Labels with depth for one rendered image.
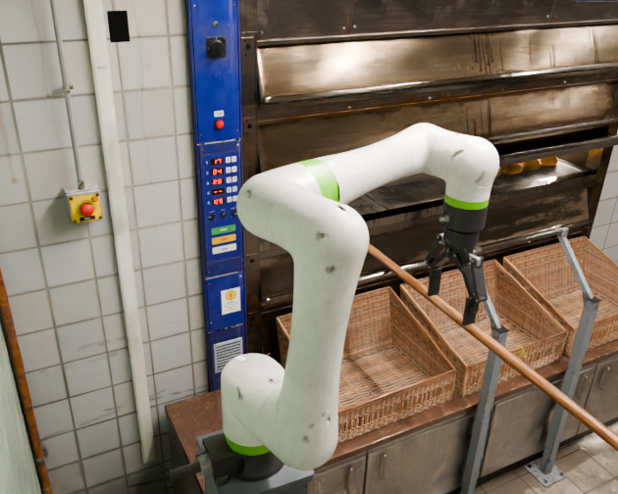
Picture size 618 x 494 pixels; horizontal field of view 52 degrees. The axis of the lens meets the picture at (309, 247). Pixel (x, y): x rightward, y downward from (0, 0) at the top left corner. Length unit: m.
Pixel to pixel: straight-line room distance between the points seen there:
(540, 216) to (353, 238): 2.30
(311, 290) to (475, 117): 1.80
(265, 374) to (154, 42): 1.12
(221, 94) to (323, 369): 1.18
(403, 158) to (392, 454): 1.46
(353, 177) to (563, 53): 1.87
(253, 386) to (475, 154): 0.64
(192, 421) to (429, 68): 1.59
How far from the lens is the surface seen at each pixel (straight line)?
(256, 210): 1.10
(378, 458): 2.49
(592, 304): 2.73
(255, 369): 1.30
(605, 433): 1.71
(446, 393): 2.58
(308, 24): 2.21
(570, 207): 3.39
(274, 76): 2.17
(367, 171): 1.25
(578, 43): 3.04
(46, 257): 2.16
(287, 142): 2.26
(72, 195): 2.01
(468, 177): 1.32
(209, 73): 2.05
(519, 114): 2.89
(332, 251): 0.99
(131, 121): 2.05
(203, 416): 2.50
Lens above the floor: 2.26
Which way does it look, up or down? 28 degrees down
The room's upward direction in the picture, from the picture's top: 2 degrees clockwise
